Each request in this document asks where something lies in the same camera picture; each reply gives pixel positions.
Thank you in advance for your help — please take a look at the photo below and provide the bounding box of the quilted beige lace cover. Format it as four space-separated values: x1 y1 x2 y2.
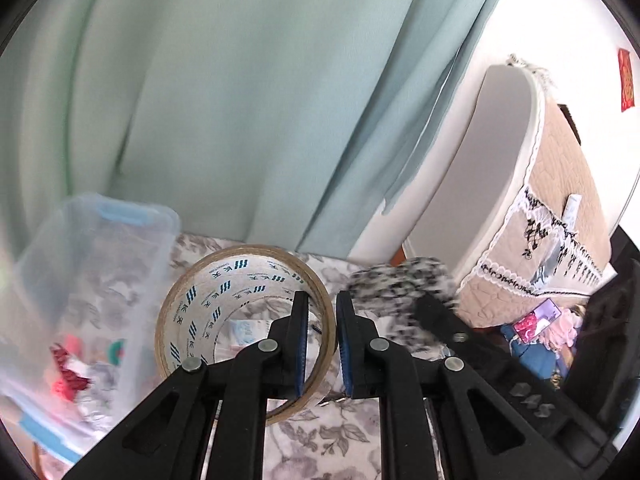
457 63 611 328

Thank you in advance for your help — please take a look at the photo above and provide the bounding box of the leopard print scrunchie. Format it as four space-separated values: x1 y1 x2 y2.
347 257 458 361

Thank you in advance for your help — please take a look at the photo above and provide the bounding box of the floral grey table cloth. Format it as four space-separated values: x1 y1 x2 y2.
264 254 381 479

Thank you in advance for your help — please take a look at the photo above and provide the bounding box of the light green curtain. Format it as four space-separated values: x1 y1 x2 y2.
1 0 499 262

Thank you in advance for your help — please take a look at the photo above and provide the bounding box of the clear tape roll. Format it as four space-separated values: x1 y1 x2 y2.
154 245 337 424

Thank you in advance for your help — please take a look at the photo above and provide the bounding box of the clear plastic storage box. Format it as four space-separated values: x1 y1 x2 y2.
1 194 180 464

